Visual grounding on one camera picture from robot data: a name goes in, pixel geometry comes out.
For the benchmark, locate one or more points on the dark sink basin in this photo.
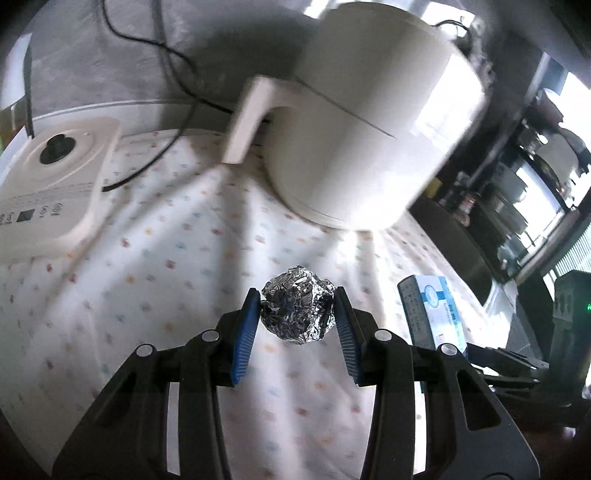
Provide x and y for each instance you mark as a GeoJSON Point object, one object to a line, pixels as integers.
{"type": "Point", "coordinates": [452, 249]}

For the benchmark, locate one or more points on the white dotted tablecloth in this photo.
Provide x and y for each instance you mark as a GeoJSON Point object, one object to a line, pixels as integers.
{"type": "Point", "coordinates": [138, 277]}

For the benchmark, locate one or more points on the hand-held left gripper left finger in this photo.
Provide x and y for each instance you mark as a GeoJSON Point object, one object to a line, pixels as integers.
{"type": "Point", "coordinates": [244, 337]}

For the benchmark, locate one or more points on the white air fryer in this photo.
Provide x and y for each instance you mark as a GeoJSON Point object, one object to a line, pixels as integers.
{"type": "Point", "coordinates": [369, 138]}

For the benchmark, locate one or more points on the silver foil ball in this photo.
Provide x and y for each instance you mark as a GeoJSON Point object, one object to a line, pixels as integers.
{"type": "Point", "coordinates": [295, 304]}

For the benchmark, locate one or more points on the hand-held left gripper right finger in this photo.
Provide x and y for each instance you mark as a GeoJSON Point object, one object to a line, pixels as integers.
{"type": "Point", "coordinates": [346, 337]}

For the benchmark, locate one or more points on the white flat appliance black knob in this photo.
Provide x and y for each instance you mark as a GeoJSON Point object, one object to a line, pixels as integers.
{"type": "Point", "coordinates": [55, 198]}

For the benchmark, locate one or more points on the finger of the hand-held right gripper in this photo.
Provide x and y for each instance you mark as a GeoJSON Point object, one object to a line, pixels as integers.
{"type": "Point", "coordinates": [503, 357]}
{"type": "Point", "coordinates": [517, 383]}

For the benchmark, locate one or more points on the metal dish rack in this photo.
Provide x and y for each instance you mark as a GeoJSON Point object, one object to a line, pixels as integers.
{"type": "Point", "coordinates": [545, 184]}

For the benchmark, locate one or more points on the blue and white box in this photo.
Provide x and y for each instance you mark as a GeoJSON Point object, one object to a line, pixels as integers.
{"type": "Point", "coordinates": [429, 314]}

